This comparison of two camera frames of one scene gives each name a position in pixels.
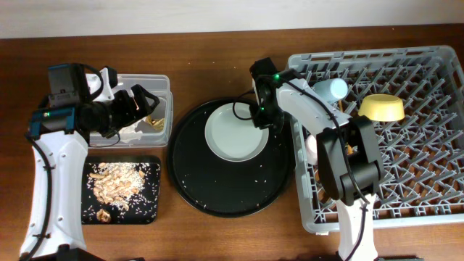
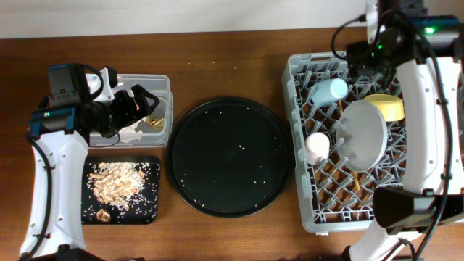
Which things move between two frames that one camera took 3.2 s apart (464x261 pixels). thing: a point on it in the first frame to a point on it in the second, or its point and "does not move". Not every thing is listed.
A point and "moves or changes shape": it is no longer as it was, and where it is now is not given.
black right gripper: [262, 69] to [362, 67]
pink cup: [312, 149] does not move
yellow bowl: [382, 107] does not move
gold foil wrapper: [157, 123] does not move
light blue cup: [331, 89] does not move
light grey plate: [231, 134] moves or changes shape
